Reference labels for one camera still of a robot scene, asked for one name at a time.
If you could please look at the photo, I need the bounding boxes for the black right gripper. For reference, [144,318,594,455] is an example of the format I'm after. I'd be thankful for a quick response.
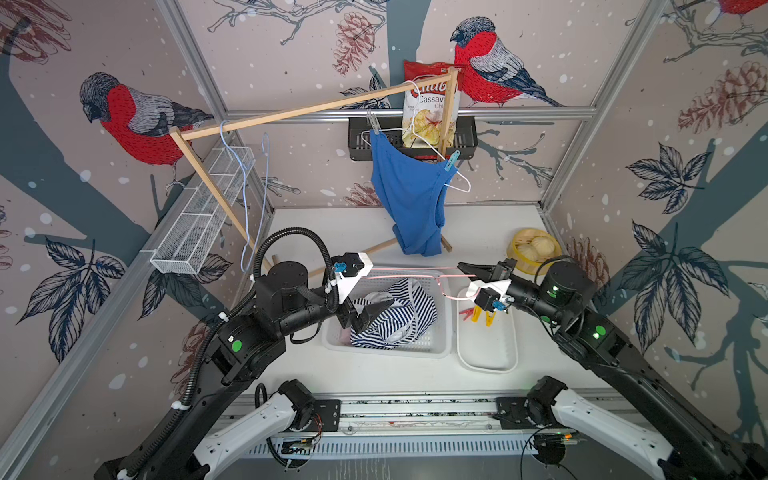
[461,259,568,330]

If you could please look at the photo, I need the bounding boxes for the blue white striped tank top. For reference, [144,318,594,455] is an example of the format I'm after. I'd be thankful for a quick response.
[350,278,438,350]

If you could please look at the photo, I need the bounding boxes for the yellow clothespin striped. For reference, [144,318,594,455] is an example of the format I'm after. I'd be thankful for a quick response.
[471,306,483,323]

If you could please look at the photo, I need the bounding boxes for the red clothespin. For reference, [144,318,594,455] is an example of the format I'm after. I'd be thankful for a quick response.
[459,308,474,321]

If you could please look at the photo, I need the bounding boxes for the teal clothespin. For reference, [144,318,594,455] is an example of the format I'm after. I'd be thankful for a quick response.
[445,150,460,171]

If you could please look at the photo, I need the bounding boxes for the white wire hanger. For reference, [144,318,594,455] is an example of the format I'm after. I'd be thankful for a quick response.
[350,81,477,189]

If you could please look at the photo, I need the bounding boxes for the grey clothespin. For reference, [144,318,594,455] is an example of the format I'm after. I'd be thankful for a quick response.
[367,109,381,134]

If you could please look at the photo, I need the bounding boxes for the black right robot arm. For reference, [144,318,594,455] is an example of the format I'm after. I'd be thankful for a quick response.
[458,259,767,479]

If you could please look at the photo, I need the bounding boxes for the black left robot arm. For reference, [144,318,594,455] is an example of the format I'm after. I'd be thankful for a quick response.
[94,227,392,479]

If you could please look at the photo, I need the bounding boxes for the yellow bowl with buns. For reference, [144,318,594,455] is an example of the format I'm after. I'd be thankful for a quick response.
[506,228,563,275]

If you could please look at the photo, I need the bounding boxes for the white perforated plastic basket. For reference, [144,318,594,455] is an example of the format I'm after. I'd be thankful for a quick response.
[320,278,453,358]

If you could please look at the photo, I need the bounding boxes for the wooden clothes rack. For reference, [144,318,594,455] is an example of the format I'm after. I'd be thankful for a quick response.
[169,67,461,283]

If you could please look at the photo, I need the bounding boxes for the white plastic tray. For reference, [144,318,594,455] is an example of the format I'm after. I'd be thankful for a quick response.
[455,288,518,374]

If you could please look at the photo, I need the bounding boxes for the cassava chips bag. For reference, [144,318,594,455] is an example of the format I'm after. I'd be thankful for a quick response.
[402,61,460,149]

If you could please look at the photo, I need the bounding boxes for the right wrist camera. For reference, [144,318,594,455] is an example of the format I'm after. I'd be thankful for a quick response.
[466,279,515,313]

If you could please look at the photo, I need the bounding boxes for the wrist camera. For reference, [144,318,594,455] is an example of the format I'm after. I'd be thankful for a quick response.
[466,279,515,313]
[329,252,373,304]

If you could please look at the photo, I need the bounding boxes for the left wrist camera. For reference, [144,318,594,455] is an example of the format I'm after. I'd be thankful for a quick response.
[329,252,373,304]

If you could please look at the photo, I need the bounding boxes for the black wall basket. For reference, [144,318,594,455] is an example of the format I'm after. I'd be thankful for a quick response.
[347,116,478,162]

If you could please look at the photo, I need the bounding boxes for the white wire wall basket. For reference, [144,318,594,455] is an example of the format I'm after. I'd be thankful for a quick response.
[150,146,255,275]

